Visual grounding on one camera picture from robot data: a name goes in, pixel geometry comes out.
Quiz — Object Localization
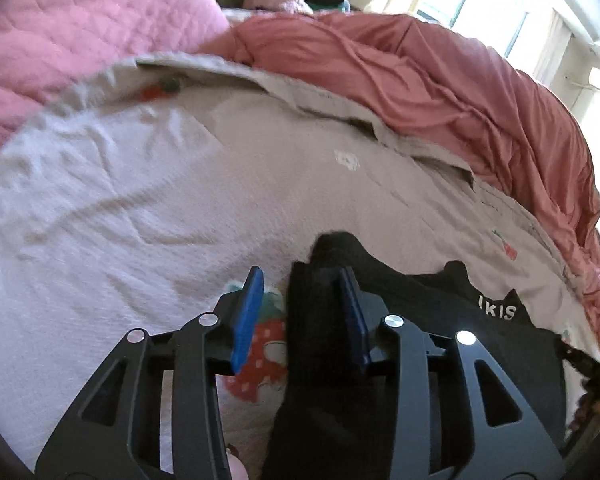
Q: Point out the printed pale bedsheet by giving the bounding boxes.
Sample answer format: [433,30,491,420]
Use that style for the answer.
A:
[0,52,600,471]

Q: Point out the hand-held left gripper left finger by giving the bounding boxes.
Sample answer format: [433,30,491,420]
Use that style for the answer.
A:
[34,266,266,480]

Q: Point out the black long-sleeved shirt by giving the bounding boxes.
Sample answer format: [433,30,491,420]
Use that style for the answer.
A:
[262,231,600,480]

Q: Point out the salmon red duvet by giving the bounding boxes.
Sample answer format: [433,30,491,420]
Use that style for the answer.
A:
[200,10,600,366]

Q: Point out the pale curtain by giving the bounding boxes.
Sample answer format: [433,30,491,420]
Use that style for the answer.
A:
[530,10,575,86]

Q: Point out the pink quilted blanket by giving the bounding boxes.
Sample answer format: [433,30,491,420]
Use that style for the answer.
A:
[0,0,231,166]

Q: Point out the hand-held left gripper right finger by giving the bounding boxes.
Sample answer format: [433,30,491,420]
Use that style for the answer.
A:
[339,266,567,480]

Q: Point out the person's left hand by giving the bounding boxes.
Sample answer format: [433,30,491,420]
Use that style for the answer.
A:
[227,447,251,480]

